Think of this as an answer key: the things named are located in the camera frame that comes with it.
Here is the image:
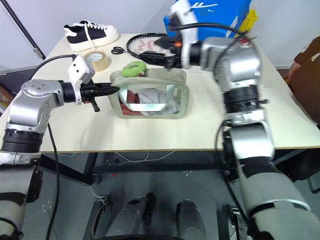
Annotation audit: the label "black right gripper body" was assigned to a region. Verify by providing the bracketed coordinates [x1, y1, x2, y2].
[164, 35, 185, 70]

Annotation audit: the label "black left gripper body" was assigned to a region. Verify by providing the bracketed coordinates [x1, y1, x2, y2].
[79, 83, 101, 113]

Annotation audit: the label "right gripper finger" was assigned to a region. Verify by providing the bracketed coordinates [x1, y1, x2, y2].
[141, 50, 176, 66]
[154, 36, 174, 49]

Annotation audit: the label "green zip pouch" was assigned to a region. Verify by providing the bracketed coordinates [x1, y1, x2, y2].
[107, 68, 190, 120]

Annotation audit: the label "red cloth inside pouch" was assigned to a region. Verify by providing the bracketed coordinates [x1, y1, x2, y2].
[121, 89, 142, 116]

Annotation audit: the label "grey cloth inside pouch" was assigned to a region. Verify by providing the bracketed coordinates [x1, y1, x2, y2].
[138, 87, 182, 116]

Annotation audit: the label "black racket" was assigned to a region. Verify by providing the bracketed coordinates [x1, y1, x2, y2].
[126, 32, 176, 59]

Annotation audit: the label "clear packing tape roll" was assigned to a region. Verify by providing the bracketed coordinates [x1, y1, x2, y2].
[83, 50, 112, 73]

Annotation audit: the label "black scissors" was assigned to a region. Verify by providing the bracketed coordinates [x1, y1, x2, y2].
[110, 46, 126, 56]

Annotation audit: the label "black and white sneaker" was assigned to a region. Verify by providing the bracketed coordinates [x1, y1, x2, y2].
[63, 21, 121, 52]

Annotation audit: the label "blue cardboard box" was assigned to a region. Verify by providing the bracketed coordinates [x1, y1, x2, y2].
[162, 0, 252, 40]

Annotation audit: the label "yellow plastic bin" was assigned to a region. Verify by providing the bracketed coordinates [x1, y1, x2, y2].
[234, 8, 259, 38]

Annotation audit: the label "black slanted pole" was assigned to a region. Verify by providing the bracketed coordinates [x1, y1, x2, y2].
[0, 0, 47, 60]

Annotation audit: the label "dark rounded robot leg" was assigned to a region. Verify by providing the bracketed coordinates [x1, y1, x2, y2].
[106, 192, 157, 239]
[175, 198, 207, 240]

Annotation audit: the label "person in brown clothes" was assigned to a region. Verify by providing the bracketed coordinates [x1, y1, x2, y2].
[287, 36, 320, 126]

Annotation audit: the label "green plush keychain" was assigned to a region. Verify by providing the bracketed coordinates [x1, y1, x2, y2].
[121, 60, 147, 78]

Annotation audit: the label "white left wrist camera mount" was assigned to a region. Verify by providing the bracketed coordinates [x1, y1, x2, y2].
[67, 54, 97, 106]

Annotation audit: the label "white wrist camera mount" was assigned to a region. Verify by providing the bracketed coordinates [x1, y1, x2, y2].
[67, 54, 97, 106]
[167, 1, 201, 70]

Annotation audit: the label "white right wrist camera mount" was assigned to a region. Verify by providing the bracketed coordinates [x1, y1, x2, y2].
[167, 1, 201, 70]

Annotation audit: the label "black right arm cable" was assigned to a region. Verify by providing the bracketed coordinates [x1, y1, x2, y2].
[167, 22, 257, 51]

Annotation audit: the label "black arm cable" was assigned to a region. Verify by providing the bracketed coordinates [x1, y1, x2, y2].
[31, 54, 77, 240]
[167, 22, 257, 51]

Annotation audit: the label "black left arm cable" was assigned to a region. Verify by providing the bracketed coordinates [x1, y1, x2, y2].
[31, 54, 77, 240]

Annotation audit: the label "black table frame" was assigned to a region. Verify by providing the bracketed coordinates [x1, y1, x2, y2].
[37, 149, 320, 186]

